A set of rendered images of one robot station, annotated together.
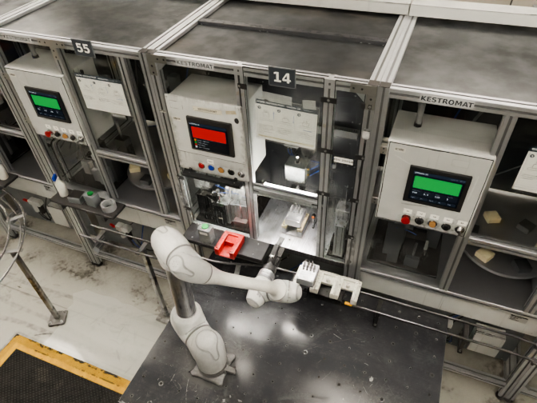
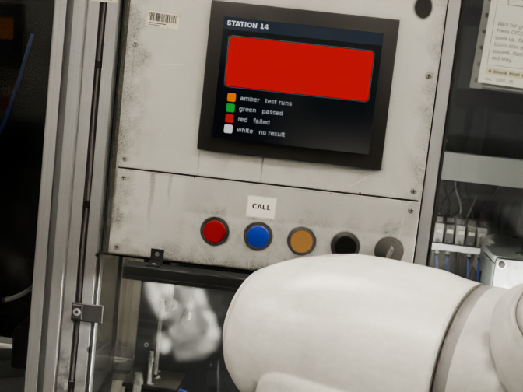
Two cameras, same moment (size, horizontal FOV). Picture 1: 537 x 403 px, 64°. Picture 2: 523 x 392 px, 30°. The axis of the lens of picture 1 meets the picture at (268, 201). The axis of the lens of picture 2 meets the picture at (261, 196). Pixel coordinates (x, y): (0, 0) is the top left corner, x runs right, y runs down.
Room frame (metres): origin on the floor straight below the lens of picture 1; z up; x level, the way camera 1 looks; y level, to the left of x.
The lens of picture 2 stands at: (0.64, 0.80, 1.66)
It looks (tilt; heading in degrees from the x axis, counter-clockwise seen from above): 8 degrees down; 338
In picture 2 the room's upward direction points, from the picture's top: 6 degrees clockwise
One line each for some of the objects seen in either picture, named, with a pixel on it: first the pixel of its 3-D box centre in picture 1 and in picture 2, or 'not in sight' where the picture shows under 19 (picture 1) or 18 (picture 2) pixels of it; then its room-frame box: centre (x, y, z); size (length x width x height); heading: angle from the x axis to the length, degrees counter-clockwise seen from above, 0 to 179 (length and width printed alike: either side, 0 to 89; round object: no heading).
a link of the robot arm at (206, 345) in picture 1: (208, 348); not in sight; (1.11, 0.35, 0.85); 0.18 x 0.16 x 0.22; 36
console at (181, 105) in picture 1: (217, 128); (279, 102); (1.97, 0.25, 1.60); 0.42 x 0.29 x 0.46; 66
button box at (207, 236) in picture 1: (207, 232); not in sight; (1.80, 0.38, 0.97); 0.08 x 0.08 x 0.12; 66
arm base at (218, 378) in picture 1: (216, 364); not in sight; (1.09, 0.32, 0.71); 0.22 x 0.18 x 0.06; 66
